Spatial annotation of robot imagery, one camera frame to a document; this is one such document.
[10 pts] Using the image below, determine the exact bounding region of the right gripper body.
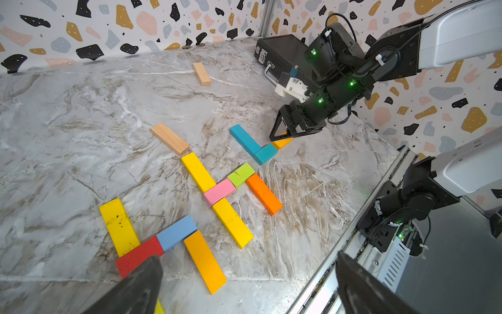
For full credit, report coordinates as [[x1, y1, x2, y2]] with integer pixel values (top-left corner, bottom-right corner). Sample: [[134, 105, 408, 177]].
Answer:
[[269, 22, 373, 142]]

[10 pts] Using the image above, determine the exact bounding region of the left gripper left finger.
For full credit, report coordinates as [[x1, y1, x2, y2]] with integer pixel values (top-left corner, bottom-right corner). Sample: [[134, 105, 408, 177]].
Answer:
[[84, 255, 163, 313]]

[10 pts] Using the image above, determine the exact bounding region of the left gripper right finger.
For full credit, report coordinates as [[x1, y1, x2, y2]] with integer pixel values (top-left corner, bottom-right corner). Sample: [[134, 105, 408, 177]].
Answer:
[[335, 251, 417, 314]]

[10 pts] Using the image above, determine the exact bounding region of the red block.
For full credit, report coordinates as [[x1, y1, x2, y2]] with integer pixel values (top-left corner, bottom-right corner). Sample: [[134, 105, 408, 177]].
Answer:
[[116, 236, 164, 279]]

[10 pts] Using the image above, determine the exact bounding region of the light blue block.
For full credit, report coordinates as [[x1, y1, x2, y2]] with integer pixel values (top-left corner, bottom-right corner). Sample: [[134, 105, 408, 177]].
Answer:
[[156, 215, 197, 252]]

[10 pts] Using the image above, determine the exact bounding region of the orange-yellow small block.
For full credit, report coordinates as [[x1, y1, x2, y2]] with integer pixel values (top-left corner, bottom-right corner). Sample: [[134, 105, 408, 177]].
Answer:
[[271, 138, 293, 150]]

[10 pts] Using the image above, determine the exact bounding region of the teal block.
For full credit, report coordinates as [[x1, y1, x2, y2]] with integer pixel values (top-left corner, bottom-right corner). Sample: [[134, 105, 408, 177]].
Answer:
[[253, 143, 278, 166], [230, 124, 261, 155]]

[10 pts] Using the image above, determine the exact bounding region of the orange block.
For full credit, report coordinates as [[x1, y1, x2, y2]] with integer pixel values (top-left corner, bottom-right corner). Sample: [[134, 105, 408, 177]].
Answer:
[[246, 173, 283, 215]]

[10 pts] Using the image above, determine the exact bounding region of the pink block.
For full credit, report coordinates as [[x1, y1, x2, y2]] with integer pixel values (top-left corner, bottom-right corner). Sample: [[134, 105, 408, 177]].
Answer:
[[204, 178, 236, 207]]

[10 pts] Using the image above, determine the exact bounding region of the green block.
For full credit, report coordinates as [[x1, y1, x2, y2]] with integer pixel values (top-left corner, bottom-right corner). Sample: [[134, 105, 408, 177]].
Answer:
[[228, 163, 255, 188]]

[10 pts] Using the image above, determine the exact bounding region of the tan wooden block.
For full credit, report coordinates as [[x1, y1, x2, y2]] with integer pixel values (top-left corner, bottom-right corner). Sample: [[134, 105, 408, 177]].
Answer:
[[151, 123, 190, 156]]

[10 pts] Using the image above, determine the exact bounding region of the lime yellow block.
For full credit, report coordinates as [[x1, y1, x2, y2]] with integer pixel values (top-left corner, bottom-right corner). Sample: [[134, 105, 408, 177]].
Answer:
[[154, 300, 165, 314]]

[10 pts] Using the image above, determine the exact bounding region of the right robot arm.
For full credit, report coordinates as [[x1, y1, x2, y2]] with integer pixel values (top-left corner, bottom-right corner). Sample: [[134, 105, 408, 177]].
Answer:
[[269, 1, 501, 142]]

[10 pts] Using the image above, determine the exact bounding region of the black briefcase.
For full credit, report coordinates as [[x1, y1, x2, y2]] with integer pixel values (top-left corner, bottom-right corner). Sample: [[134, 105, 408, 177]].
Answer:
[[254, 34, 320, 92]]

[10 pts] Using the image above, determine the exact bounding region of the circuit board with leds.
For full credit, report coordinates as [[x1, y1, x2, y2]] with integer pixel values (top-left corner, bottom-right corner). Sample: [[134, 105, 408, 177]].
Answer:
[[397, 221, 424, 257]]

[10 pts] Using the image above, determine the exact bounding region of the aluminium front rail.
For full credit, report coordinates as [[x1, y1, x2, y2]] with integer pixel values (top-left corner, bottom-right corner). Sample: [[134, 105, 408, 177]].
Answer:
[[288, 146, 417, 313]]

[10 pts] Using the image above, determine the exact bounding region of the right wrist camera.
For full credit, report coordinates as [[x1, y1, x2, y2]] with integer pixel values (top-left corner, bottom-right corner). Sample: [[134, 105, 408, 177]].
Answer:
[[275, 66, 309, 103]]

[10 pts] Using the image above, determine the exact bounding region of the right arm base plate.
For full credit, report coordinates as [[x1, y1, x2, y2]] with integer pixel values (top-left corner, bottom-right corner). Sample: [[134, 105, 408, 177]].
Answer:
[[356, 181, 413, 253]]

